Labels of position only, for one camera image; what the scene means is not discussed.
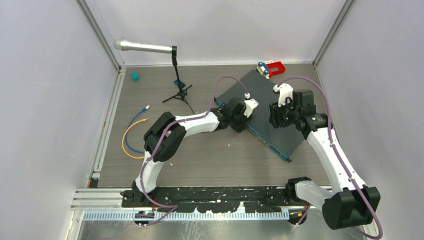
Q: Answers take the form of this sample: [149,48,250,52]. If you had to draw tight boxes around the black microphone tripod stand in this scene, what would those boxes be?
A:
[162,45,195,114]

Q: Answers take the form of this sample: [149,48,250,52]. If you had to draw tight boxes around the dark grey network switch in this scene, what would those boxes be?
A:
[214,69,307,163]

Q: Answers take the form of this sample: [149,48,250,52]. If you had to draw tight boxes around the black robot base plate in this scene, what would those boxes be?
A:
[120,186,307,214]

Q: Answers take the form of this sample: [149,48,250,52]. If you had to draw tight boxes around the red blue toy truck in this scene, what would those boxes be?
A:
[256,60,286,79]

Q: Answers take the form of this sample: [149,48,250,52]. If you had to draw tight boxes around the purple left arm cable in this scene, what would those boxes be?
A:
[139,76,249,226]

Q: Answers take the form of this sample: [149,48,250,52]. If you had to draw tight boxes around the yellow ethernet cable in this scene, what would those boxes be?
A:
[121,118,150,160]

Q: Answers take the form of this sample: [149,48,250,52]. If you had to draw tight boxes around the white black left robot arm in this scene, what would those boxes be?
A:
[128,93,259,207]

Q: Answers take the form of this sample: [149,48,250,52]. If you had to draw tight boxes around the teal toy block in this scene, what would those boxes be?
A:
[130,72,140,81]

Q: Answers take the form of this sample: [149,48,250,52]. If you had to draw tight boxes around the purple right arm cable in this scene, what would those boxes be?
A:
[277,76,384,240]

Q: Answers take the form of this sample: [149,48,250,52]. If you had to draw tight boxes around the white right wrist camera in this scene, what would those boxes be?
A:
[272,83,294,107]

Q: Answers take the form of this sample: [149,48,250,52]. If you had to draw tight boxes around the aluminium frame rail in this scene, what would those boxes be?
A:
[70,188,130,211]

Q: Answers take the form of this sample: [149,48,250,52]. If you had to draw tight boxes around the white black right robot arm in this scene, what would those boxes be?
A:
[269,102,381,230]

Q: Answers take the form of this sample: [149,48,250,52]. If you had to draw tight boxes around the blue ethernet cable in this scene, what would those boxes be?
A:
[124,105,151,156]

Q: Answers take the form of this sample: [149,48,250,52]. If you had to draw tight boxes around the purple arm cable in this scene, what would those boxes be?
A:
[139,76,249,226]
[277,76,384,240]

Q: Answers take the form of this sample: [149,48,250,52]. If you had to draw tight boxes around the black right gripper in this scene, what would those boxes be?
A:
[269,96,300,129]

